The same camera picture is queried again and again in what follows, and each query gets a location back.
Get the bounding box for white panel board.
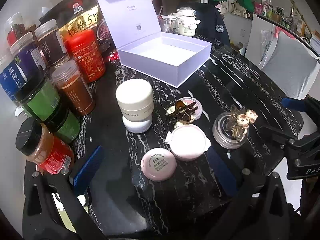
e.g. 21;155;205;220
245;14;278;68

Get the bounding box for cream cartoon water bottle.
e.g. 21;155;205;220
177;8;201;37

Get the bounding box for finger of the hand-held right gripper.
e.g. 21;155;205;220
260;126;304;155
281;96;320;117

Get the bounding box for dark jar white label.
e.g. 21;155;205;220
34;19;70;68

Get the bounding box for small white rounded case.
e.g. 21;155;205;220
122;116;153;133

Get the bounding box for black and gold oat bag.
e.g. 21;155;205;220
40;0;120;55

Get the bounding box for brown hair clip cream bows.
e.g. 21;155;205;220
165;99;199;129

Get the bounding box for small green tote bag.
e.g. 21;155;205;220
237;0;255;10

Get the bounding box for small green label jar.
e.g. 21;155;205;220
46;105;81;144

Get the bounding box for black lid red label jar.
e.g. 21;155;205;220
15;117;75;175

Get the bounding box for large green label jar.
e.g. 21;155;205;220
14;76;62;122

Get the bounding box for clear pink blush compact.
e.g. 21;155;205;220
175;97;202;120

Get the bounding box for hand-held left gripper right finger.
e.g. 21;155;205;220
200;146;304;240

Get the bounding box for blue label plastic jar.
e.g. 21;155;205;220
0;31;44;100

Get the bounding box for red tin can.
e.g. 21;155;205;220
64;29;106;83

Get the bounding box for hair clip with bear figures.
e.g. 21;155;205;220
226;104;259;140

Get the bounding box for amber granule plastic jar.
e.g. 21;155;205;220
51;61;96;116

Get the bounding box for red contents plastic jar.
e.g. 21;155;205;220
4;12;28;48

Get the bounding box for pink cushion compact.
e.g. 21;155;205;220
166;124;211;162

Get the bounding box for dark navy jacket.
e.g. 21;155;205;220
175;2;232;48

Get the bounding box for clear drinking glass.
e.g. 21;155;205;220
160;17;179;34

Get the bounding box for clear powder jar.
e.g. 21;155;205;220
212;112;250;150

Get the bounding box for grey padded chair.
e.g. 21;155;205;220
260;31;320;100

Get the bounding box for pink round labelled compact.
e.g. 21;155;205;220
141;148;177;182

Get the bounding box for white cream jar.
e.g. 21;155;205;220
115;79;153;122

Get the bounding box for small red wrapper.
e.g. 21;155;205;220
104;52;120;64

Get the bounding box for white hinged gift box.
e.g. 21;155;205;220
94;0;212;88

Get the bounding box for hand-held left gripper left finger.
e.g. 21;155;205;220
22;145;108;240

